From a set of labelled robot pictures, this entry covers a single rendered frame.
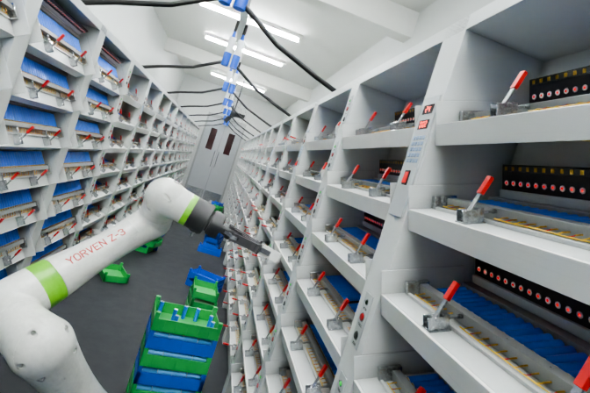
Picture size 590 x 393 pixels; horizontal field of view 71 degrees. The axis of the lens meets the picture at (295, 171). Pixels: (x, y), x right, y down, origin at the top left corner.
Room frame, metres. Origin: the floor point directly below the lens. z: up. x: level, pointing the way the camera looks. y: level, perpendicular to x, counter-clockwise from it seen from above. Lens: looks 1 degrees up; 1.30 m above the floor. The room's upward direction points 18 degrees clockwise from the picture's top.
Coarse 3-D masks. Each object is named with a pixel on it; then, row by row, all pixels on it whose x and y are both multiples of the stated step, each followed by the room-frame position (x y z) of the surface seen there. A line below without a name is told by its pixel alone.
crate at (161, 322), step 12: (156, 300) 1.94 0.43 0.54; (156, 312) 1.77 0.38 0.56; (168, 312) 1.98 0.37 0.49; (180, 312) 1.99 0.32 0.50; (192, 312) 2.01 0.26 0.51; (204, 312) 2.03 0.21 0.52; (216, 312) 2.03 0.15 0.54; (156, 324) 1.77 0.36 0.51; (168, 324) 1.79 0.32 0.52; (180, 324) 1.80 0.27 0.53; (192, 324) 1.95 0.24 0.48; (204, 324) 1.99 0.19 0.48; (216, 324) 1.96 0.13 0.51; (192, 336) 1.82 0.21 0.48; (204, 336) 1.84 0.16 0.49; (216, 336) 1.86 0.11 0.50
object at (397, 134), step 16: (400, 112) 1.50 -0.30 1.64; (416, 112) 0.96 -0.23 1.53; (352, 128) 1.56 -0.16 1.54; (368, 128) 1.38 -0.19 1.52; (384, 128) 1.35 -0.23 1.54; (400, 128) 1.12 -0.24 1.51; (352, 144) 1.44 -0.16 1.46; (368, 144) 1.28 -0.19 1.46; (384, 144) 1.15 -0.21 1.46; (400, 144) 1.05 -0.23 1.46
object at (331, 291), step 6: (318, 276) 1.53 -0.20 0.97; (324, 282) 1.44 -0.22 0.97; (330, 288) 1.38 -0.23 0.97; (324, 294) 1.37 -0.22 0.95; (330, 294) 1.36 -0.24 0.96; (336, 294) 1.32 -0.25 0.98; (336, 300) 1.28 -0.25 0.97; (342, 300) 1.27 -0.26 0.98; (348, 306) 1.22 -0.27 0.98; (342, 312) 1.20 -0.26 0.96; (348, 312) 1.17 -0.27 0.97; (342, 318) 1.16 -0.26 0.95; (348, 318) 1.17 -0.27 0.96
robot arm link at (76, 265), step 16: (128, 224) 1.16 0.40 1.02; (144, 224) 1.18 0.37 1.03; (96, 240) 1.09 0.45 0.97; (112, 240) 1.11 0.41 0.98; (128, 240) 1.14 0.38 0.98; (144, 240) 1.19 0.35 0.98; (64, 256) 1.03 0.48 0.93; (80, 256) 1.04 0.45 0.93; (96, 256) 1.07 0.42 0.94; (112, 256) 1.11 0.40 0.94; (64, 272) 1.00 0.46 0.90; (80, 272) 1.03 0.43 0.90; (96, 272) 1.08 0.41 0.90
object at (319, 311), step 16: (304, 272) 1.56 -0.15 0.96; (320, 272) 1.56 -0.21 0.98; (336, 272) 1.58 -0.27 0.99; (304, 288) 1.46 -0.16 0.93; (304, 304) 1.41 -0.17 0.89; (320, 304) 1.30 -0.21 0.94; (320, 320) 1.18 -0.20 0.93; (320, 336) 1.17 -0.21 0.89; (336, 336) 1.08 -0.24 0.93; (336, 352) 1.00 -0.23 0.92
